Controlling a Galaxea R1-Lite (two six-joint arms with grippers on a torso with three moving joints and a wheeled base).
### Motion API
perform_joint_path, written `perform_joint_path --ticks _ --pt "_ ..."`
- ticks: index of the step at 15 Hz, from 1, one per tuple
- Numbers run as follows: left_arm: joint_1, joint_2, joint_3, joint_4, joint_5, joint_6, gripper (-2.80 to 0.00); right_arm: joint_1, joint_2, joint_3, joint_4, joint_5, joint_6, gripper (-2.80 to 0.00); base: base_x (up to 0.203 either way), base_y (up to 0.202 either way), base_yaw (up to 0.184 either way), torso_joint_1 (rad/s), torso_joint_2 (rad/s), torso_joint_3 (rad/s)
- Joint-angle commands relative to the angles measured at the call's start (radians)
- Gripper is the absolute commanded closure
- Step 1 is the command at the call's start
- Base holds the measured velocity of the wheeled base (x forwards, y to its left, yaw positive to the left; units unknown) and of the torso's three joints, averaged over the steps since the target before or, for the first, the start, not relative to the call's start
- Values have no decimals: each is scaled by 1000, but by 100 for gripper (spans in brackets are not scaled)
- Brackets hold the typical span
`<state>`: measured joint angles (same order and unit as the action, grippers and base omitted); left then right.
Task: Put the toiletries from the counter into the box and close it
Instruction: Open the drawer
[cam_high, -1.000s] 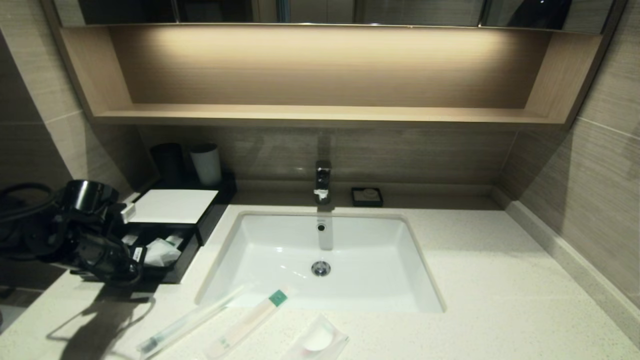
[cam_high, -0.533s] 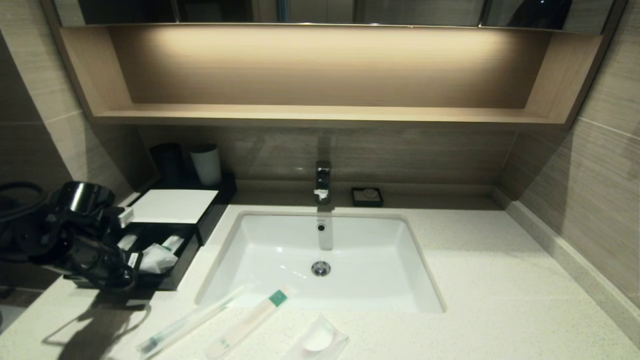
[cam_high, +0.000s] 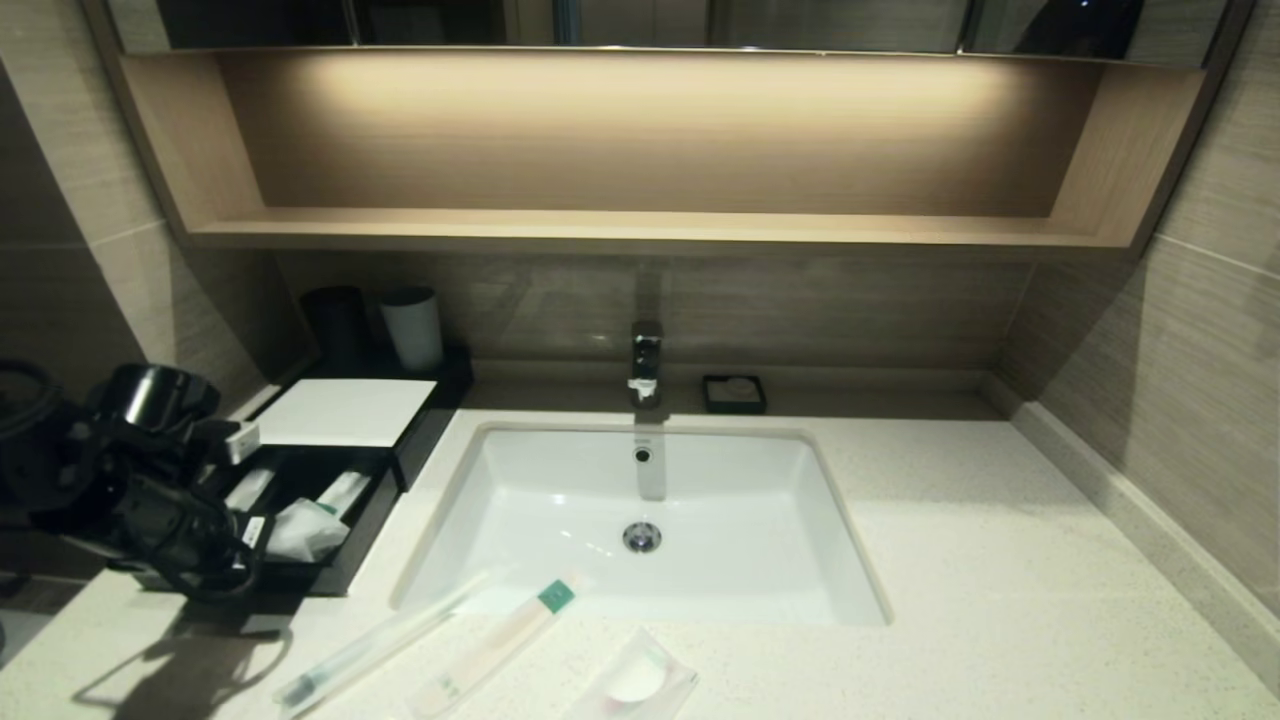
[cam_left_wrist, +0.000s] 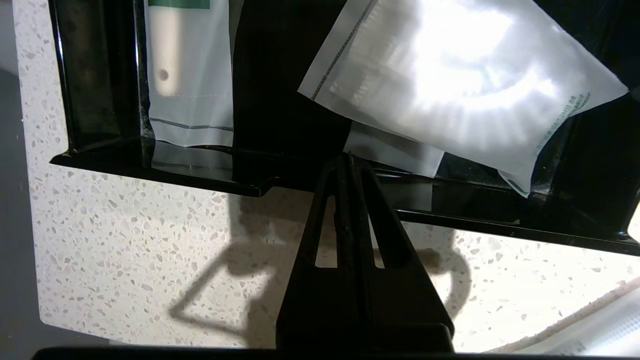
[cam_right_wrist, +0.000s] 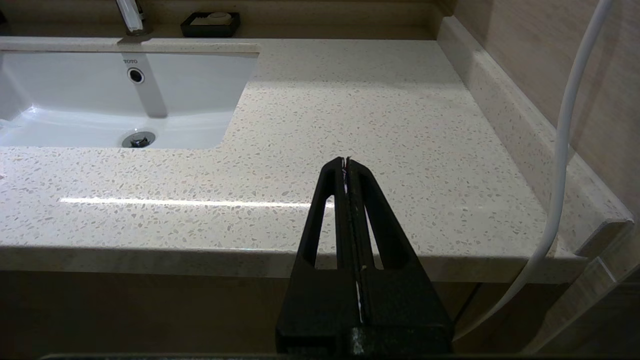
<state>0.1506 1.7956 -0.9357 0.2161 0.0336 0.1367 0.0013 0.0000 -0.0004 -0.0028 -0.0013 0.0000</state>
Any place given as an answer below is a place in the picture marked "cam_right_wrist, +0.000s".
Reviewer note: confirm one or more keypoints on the chrome sink faucet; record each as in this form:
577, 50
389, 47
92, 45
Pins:
131, 17

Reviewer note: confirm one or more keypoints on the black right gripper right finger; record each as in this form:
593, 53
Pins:
400, 300

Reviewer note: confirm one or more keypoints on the round beige soap bar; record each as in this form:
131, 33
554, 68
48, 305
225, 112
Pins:
212, 18

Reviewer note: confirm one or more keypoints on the white ceramic sink basin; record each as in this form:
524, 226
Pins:
75, 100

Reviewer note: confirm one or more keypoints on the chrome sink drain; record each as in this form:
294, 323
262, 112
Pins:
138, 139

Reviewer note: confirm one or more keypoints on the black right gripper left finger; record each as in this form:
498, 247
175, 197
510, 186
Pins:
310, 300

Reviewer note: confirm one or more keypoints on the black square soap dish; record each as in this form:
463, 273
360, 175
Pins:
190, 30

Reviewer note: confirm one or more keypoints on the wooden vanity cabinet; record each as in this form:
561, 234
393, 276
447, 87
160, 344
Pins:
150, 315

